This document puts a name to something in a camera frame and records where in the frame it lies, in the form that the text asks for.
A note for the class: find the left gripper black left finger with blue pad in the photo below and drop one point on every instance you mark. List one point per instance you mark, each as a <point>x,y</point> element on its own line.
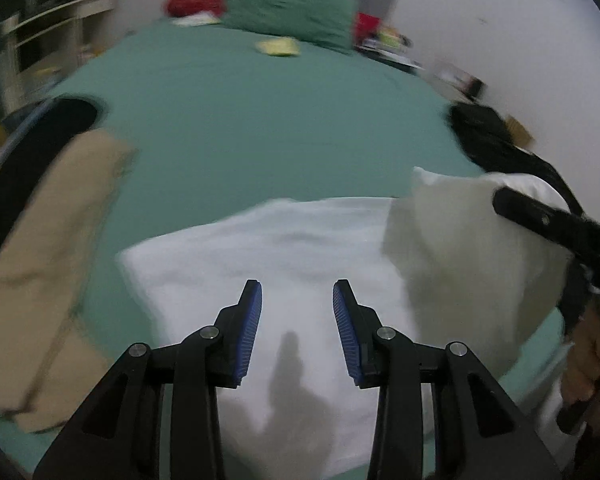
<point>115,432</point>

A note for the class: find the black folded garment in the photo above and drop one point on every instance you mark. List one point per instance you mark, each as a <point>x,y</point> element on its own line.
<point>70,116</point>

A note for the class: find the books stack by wall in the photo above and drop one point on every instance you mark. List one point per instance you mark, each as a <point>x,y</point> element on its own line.
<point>389,47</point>

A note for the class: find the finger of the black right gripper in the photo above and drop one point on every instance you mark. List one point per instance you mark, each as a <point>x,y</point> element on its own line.
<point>577,234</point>

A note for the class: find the green pillow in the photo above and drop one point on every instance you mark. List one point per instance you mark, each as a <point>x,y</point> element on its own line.
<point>329,24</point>

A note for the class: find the person right hand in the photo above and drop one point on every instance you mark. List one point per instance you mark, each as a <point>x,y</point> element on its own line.
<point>581,377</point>

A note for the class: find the white shirt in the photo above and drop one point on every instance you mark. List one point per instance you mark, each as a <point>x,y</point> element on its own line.
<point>438,265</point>

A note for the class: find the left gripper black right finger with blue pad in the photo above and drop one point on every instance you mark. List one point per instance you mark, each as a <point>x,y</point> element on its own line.
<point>479,432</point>

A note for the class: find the beige wooden shelf unit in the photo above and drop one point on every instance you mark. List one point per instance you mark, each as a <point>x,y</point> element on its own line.
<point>38,52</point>

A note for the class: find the white paper packet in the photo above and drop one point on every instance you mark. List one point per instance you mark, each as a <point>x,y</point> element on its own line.
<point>202,18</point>

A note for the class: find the small dark box on floor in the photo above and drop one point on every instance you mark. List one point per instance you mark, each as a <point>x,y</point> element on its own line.
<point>471,87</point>

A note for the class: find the beige folded garment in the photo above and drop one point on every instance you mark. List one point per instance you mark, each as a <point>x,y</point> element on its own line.
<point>48,364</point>

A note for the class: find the black clothes pile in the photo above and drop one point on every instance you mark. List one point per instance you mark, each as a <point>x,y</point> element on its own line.
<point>486,141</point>

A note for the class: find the green bed sheet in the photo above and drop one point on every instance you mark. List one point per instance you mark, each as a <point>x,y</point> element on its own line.
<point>220,127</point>

